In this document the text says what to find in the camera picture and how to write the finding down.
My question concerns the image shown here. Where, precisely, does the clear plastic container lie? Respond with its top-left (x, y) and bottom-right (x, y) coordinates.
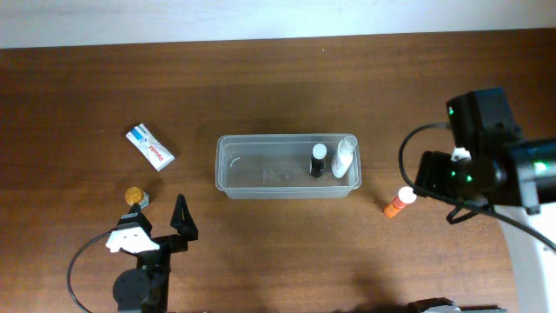
top-left (215, 133), bottom-right (362, 199)

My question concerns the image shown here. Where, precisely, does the white dropper bottle clear cap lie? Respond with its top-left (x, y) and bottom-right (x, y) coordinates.
top-left (331, 135), bottom-right (358, 179)

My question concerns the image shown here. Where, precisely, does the gold lid small jar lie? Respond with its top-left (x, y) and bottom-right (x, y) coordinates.
top-left (124, 187), bottom-right (149, 208)

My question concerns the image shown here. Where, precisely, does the white Panadol box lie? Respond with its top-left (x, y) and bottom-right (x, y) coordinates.
top-left (125, 123), bottom-right (175, 171)

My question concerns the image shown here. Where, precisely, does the dark bottle white cap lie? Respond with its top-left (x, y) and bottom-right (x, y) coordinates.
top-left (310, 143), bottom-right (328, 178)

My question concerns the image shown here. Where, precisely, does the orange bottle white cap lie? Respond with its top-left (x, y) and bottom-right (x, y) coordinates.
top-left (383, 186), bottom-right (417, 218)

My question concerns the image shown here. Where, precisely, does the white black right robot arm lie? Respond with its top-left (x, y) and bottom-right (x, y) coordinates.
top-left (404, 88), bottom-right (555, 312)

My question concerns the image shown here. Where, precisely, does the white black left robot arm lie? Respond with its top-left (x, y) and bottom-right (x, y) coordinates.
top-left (106, 194), bottom-right (199, 313)

